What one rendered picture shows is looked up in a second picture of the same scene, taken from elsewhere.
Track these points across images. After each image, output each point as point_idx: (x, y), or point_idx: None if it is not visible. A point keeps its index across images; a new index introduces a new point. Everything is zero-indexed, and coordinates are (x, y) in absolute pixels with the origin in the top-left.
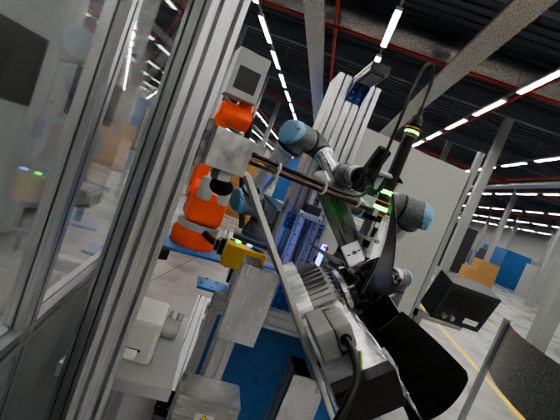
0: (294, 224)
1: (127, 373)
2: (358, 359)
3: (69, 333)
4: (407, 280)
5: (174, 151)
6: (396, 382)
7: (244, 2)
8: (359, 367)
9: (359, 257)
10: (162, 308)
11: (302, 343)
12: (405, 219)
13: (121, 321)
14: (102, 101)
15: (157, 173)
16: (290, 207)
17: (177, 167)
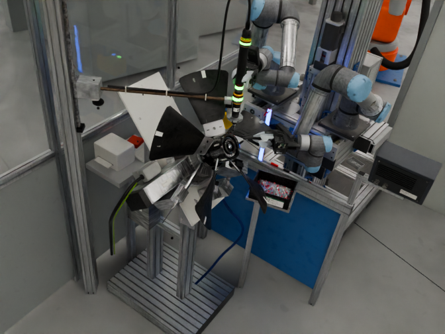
0: (307, 79)
1: (107, 173)
2: (132, 185)
3: None
4: (316, 147)
5: (61, 96)
6: (140, 197)
7: (60, 37)
8: (128, 187)
9: (220, 131)
10: (125, 147)
11: None
12: (336, 91)
13: (72, 154)
14: (44, 77)
15: (59, 105)
16: (310, 61)
17: (66, 101)
